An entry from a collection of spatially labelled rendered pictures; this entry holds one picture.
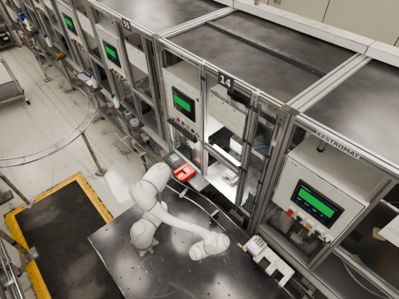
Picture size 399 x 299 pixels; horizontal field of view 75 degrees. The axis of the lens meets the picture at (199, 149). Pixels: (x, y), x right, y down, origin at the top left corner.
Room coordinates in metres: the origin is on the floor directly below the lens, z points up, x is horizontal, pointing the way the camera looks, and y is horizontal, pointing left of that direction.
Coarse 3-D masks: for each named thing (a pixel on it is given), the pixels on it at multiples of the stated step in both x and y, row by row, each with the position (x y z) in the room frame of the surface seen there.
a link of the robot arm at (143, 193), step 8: (136, 184) 0.91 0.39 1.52; (144, 184) 0.92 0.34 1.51; (152, 184) 0.93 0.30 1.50; (136, 192) 0.86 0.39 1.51; (144, 192) 0.87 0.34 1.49; (152, 192) 0.88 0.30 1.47; (136, 200) 0.83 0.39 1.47; (144, 200) 0.83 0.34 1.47; (152, 200) 0.84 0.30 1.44; (144, 208) 0.81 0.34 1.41
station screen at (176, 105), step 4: (172, 92) 1.61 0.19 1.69; (180, 96) 1.53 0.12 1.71; (184, 100) 1.50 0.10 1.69; (176, 104) 1.58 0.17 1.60; (176, 108) 1.58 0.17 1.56; (180, 108) 1.54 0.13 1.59; (184, 108) 1.51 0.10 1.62; (180, 112) 1.55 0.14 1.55; (184, 112) 1.51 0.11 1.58; (188, 112) 1.47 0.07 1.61; (188, 116) 1.48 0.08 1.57
